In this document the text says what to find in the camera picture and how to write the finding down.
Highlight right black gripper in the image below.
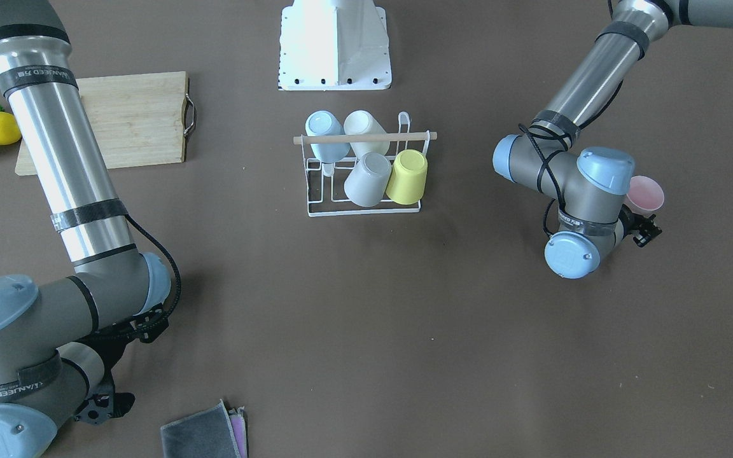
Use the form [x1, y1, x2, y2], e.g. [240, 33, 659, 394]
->
[74, 337, 135, 424]

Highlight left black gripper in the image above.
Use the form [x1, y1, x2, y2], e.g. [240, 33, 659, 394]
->
[618, 207, 662, 247]

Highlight pink plastic cup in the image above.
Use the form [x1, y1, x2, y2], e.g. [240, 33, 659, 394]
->
[624, 175, 666, 218]

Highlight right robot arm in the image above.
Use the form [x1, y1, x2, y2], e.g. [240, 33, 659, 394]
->
[0, 1, 178, 457]

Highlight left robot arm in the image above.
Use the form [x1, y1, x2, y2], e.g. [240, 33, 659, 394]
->
[491, 1, 733, 279]

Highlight yellow cup on rack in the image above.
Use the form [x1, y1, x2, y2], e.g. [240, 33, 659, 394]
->
[385, 149, 428, 205]

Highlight grey cup on rack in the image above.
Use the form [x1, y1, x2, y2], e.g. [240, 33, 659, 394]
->
[344, 153, 391, 207]

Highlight white cup on rack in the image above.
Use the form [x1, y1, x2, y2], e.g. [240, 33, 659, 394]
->
[343, 110, 390, 160]

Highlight light blue cup on rack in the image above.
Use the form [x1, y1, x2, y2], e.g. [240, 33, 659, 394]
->
[305, 111, 351, 163]

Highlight grey folded cloth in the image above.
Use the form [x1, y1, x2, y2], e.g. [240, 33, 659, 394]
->
[160, 401, 248, 457]

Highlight wooden cutting board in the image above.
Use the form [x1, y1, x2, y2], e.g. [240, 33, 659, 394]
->
[15, 71, 197, 176]

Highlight white wire cup rack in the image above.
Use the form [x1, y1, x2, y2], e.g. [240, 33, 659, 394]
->
[293, 110, 438, 217]

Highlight white camera stand base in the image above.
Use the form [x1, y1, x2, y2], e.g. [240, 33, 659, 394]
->
[277, 1, 393, 91]

